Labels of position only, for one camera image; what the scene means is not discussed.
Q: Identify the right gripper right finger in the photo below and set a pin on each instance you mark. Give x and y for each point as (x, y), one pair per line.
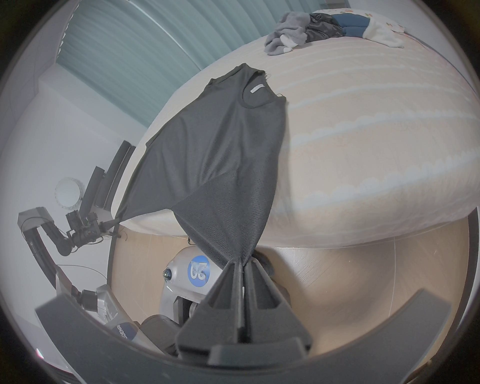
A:
(270, 318)

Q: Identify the bed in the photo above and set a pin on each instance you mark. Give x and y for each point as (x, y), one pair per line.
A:
(375, 150)

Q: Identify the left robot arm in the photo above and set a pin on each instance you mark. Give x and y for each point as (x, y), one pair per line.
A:
(33, 219)

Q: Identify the black dressing table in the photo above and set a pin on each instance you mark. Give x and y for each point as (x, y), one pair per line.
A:
(92, 187)

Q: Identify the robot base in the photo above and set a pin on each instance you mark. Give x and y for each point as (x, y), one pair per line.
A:
(180, 277)

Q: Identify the pile of clothes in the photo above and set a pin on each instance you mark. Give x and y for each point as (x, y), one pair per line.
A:
(318, 30)

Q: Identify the round white mirror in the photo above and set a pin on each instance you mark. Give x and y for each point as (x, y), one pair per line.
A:
(67, 193)

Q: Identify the black T-shirt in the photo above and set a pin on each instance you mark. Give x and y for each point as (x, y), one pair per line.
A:
(225, 157)

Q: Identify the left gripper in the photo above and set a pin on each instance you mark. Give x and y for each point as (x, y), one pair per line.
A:
(92, 228)

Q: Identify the black chest of drawers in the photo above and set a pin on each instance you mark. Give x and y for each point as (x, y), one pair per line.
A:
(118, 176)

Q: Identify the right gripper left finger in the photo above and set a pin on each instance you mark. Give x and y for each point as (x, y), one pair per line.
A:
(217, 318)

